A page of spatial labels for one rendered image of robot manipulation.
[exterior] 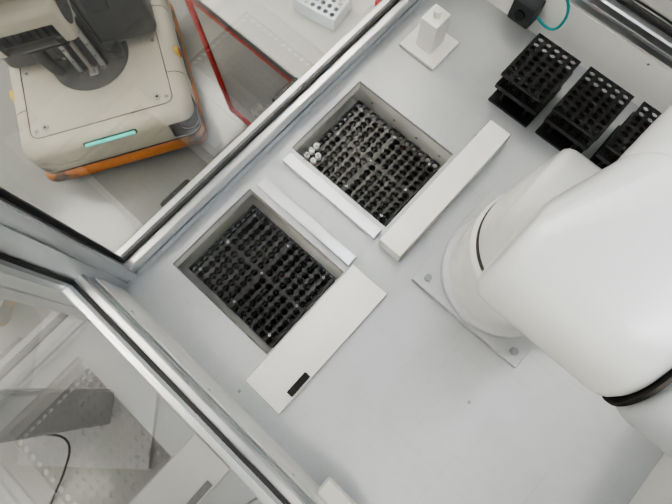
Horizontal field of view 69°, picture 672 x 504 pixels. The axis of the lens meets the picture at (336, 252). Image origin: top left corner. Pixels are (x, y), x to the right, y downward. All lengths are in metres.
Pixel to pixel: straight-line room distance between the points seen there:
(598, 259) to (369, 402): 0.58
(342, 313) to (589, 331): 0.56
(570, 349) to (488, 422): 0.54
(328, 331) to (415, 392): 0.18
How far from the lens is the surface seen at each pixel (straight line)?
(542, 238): 0.35
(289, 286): 0.93
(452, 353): 0.89
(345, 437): 0.87
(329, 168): 1.04
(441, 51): 1.10
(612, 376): 0.38
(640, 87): 1.14
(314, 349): 0.86
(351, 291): 0.87
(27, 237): 0.71
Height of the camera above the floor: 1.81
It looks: 75 degrees down
